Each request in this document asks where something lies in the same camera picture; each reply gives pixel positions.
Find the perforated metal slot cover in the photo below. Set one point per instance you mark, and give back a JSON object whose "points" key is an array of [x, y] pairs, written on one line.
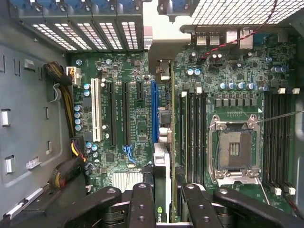
{"points": [[73, 36], [92, 36], [111, 35], [130, 35], [54, 36]]}

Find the black RAM slot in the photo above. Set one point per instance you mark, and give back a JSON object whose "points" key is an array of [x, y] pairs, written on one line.
{"points": [[282, 142], [268, 142], [275, 142], [204, 137], [197, 137], [192, 137], [289, 142]]}

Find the open black PC case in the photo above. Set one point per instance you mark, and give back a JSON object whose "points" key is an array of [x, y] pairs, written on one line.
{"points": [[28, 107]]}

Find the blue expansion slot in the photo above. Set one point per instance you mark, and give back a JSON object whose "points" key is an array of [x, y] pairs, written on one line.
{"points": [[154, 107]]}

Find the long black expansion slot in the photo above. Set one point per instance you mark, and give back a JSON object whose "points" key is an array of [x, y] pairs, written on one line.
{"points": [[111, 114], [126, 114]]}

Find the short black expansion slot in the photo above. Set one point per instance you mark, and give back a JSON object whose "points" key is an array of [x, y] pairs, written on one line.
{"points": [[140, 91]]}

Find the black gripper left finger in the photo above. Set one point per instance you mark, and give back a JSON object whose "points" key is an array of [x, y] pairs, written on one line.
{"points": [[142, 204]]}

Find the thin metal locking lever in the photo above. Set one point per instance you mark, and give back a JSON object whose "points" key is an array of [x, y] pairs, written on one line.
{"points": [[280, 117]]}

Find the silver chipset heatsink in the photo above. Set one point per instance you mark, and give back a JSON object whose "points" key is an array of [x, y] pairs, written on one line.
{"points": [[126, 179]]}

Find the green motherboard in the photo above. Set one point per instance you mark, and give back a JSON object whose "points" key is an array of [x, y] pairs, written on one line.
{"points": [[237, 71]]}

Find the CPU socket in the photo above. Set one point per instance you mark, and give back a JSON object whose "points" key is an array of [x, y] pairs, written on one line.
{"points": [[235, 147]]}

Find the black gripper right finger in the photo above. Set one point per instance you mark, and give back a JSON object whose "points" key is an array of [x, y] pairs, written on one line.
{"points": [[197, 209]]}

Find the white expansion slot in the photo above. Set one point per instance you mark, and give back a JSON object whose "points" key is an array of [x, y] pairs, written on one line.
{"points": [[96, 107]]}

